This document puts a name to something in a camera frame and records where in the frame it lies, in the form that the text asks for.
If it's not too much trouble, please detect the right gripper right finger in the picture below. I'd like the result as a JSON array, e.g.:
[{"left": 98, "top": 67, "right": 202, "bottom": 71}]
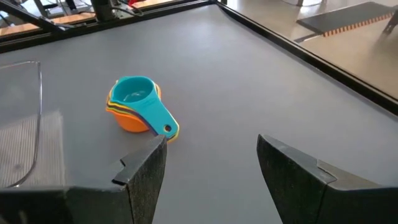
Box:
[{"left": 256, "top": 134, "right": 398, "bottom": 224}]

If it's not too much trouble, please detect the purple measuring cup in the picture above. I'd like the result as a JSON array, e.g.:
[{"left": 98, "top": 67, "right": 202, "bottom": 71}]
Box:
[{"left": 105, "top": 102, "right": 159, "bottom": 136}]

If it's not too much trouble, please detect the clear plastic container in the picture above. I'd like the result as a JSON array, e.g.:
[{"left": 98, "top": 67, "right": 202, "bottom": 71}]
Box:
[{"left": 0, "top": 60, "right": 66, "bottom": 189}]

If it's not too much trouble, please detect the orange measuring cup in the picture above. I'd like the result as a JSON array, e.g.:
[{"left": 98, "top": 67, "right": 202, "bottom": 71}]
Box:
[{"left": 105, "top": 83, "right": 162, "bottom": 134}]

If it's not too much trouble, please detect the teal measuring cup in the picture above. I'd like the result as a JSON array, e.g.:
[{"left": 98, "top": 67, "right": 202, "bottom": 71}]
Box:
[{"left": 110, "top": 75, "right": 180, "bottom": 140}]

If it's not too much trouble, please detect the yellow measuring cup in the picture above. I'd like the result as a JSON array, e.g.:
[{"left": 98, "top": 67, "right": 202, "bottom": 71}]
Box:
[{"left": 106, "top": 81, "right": 180, "bottom": 144}]

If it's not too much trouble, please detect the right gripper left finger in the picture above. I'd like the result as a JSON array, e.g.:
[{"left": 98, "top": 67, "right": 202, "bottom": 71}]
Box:
[{"left": 0, "top": 134, "right": 168, "bottom": 224}]

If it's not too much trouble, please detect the dark grey table mat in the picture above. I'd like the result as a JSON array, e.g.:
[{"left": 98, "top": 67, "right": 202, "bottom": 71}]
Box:
[{"left": 0, "top": 3, "right": 398, "bottom": 224}]

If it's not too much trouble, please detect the dark table with striped edge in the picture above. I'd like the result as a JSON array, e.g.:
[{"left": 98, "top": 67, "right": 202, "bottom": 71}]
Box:
[{"left": 295, "top": 1, "right": 398, "bottom": 38}]

